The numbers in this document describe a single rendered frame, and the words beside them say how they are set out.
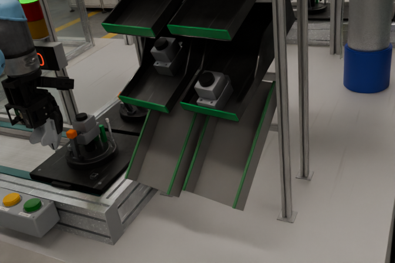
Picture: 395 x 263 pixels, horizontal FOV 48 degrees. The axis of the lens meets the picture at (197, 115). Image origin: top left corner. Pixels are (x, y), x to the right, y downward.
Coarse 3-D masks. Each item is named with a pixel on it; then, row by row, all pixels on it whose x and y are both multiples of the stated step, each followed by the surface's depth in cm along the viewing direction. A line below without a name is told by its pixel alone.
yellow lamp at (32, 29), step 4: (40, 20) 122; (44, 20) 123; (28, 24) 122; (32, 24) 121; (36, 24) 121; (40, 24) 122; (44, 24) 123; (32, 28) 122; (36, 28) 122; (40, 28) 122; (44, 28) 123; (32, 32) 122; (36, 32) 122; (40, 32) 123; (44, 32) 123; (48, 32) 125; (32, 36) 123; (36, 36) 123; (40, 36) 123; (44, 36) 124
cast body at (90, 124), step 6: (78, 114) 116; (84, 114) 116; (90, 114) 118; (72, 120) 116; (78, 120) 115; (84, 120) 115; (90, 120) 116; (72, 126) 116; (78, 126) 115; (84, 126) 114; (90, 126) 116; (96, 126) 119; (84, 132) 116; (90, 132) 116; (96, 132) 119; (78, 138) 116; (84, 138) 115; (90, 138) 117
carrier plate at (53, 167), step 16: (128, 144) 124; (48, 160) 122; (64, 160) 121; (112, 160) 118; (128, 160) 117; (32, 176) 118; (48, 176) 115; (64, 176) 114; (80, 176) 113; (112, 176) 112; (96, 192) 109
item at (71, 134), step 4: (68, 132) 112; (72, 132) 112; (76, 132) 115; (80, 132) 115; (68, 136) 113; (72, 136) 112; (76, 136) 114; (72, 140) 113; (76, 140) 114; (72, 144) 114; (76, 144) 114; (72, 148) 115; (76, 148) 115; (76, 152) 115; (76, 156) 116
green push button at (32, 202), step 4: (28, 200) 107; (32, 200) 107; (36, 200) 106; (40, 200) 107; (24, 204) 106; (28, 204) 105; (32, 204) 105; (36, 204) 105; (40, 204) 106; (24, 208) 105; (28, 208) 104; (32, 208) 104; (36, 208) 105
